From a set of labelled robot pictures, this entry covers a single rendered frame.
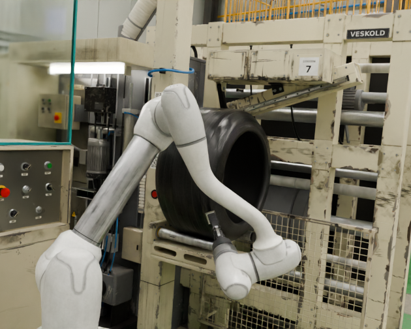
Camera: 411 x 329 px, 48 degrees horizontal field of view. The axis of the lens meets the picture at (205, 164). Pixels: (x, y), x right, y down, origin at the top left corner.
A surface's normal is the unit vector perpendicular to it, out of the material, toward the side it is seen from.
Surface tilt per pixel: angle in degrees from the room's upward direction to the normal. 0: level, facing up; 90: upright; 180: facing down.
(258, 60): 90
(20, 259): 90
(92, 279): 74
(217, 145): 67
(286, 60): 90
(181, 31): 90
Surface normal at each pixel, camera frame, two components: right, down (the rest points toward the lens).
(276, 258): 0.10, 0.04
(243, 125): 0.80, -0.07
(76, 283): 0.37, -0.20
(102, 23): 0.72, 0.11
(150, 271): -0.55, 0.04
